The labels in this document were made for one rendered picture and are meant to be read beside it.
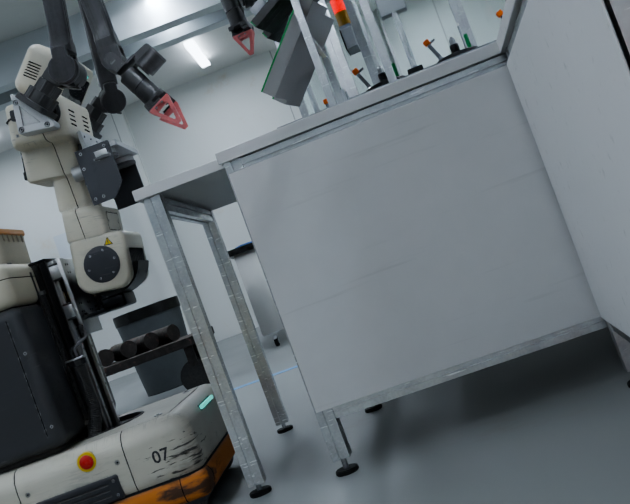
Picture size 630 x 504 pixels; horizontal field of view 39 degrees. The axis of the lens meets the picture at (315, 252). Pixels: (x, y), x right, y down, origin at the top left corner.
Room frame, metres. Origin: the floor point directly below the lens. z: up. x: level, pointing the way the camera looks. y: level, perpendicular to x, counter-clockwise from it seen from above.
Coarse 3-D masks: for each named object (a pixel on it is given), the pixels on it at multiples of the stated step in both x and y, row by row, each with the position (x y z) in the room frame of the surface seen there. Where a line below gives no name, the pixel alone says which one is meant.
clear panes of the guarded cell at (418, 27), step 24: (408, 0) 4.12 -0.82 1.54; (432, 0) 4.11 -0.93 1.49; (480, 0) 4.07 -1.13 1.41; (504, 0) 4.06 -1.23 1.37; (336, 24) 4.18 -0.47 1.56; (384, 24) 4.15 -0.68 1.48; (408, 24) 4.13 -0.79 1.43; (432, 24) 4.11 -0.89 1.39; (480, 24) 4.08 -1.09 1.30; (360, 72) 4.17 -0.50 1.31
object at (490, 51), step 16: (480, 48) 2.06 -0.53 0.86; (496, 48) 2.06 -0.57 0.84; (448, 64) 2.08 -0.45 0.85; (464, 64) 2.07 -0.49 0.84; (400, 80) 2.10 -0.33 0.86; (416, 80) 2.09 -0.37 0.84; (432, 80) 2.09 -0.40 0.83; (368, 96) 2.11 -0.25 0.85; (384, 96) 2.10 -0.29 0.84; (320, 112) 2.13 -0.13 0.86; (336, 112) 2.12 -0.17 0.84; (352, 112) 2.12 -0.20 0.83; (288, 128) 2.14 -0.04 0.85; (304, 128) 2.14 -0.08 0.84; (240, 144) 2.16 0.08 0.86; (256, 144) 2.16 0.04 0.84; (272, 144) 2.16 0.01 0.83; (224, 160) 2.17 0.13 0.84
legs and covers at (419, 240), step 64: (320, 128) 2.14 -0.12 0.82; (384, 128) 2.11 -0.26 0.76; (448, 128) 2.09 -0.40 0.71; (512, 128) 2.07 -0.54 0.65; (256, 192) 2.17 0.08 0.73; (320, 192) 2.14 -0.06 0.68; (384, 192) 2.12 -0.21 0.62; (448, 192) 2.10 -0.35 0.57; (512, 192) 2.07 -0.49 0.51; (320, 256) 2.15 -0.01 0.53; (384, 256) 2.13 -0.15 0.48; (448, 256) 2.11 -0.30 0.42; (512, 256) 2.08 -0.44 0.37; (576, 256) 2.06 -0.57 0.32; (320, 320) 2.16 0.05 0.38; (384, 320) 2.14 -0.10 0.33; (448, 320) 2.11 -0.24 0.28; (512, 320) 2.09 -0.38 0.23; (576, 320) 2.07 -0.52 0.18; (320, 384) 2.17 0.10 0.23; (384, 384) 2.15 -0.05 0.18
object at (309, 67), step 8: (328, 24) 2.59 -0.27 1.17; (320, 32) 2.56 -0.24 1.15; (328, 32) 2.62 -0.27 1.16; (320, 40) 2.59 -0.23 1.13; (312, 64) 2.62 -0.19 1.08; (304, 72) 2.59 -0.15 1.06; (312, 72) 2.65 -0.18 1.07; (304, 80) 2.62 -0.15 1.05; (296, 88) 2.59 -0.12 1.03; (304, 88) 2.65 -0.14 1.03; (296, 96) 2.62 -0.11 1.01; (288, 104) 2.59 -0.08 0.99; (296, 104) 2.65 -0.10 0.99
